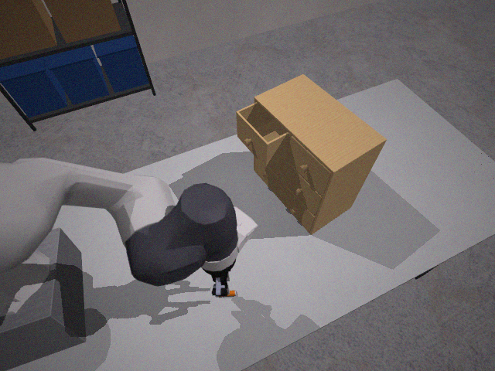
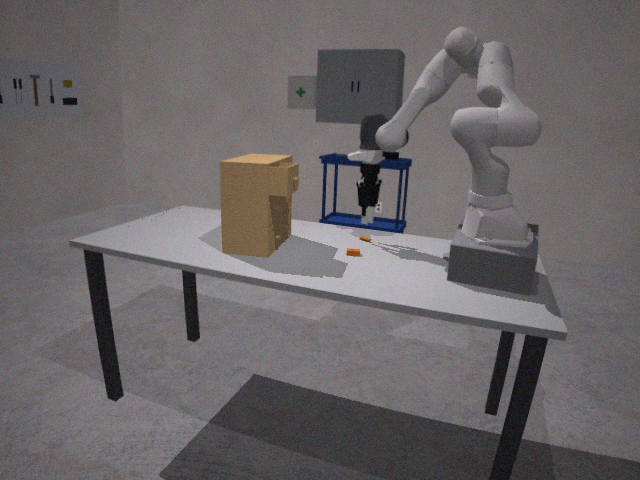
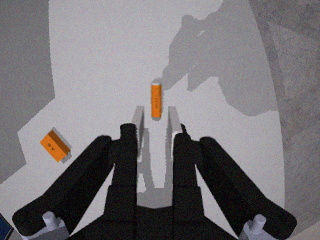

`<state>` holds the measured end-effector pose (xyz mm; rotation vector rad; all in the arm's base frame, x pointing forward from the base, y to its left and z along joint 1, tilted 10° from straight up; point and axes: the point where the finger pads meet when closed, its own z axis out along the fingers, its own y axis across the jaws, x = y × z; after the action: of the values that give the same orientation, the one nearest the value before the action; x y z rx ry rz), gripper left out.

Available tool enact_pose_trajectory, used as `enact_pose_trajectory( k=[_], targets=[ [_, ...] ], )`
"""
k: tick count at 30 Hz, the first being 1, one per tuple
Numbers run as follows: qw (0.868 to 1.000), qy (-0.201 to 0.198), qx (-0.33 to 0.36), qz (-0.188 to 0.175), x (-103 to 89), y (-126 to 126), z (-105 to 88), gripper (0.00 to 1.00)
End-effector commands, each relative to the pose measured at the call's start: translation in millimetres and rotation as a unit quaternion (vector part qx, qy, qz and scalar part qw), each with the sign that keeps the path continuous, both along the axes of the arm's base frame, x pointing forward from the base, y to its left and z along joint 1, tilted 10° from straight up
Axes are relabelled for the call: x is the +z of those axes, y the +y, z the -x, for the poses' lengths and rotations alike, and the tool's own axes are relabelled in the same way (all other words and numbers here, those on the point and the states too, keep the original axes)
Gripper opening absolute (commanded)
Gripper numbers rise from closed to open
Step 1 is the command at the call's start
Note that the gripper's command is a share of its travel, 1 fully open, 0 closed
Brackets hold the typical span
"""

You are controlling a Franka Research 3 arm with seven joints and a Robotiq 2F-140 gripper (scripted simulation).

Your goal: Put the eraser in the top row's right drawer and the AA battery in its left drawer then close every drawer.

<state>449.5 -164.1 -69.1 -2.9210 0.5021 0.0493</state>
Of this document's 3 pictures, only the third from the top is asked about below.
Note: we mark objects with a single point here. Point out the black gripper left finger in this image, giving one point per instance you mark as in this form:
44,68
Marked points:
55,214

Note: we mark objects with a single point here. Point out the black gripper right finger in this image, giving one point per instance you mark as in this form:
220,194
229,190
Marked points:
247,210

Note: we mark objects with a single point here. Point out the orange aa battery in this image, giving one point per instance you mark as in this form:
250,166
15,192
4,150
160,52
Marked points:
156,98

